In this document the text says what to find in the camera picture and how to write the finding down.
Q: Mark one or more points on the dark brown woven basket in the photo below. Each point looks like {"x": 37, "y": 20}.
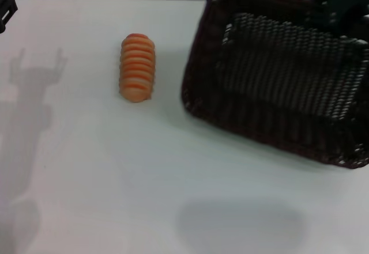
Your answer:
{"x": 274, "y": 92}

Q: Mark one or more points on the orange striped bread roll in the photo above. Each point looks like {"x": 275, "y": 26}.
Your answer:
{"x": 137, "y": 69}

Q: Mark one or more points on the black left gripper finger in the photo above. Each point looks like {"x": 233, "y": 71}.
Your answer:
{"x": 6, "y": 9}

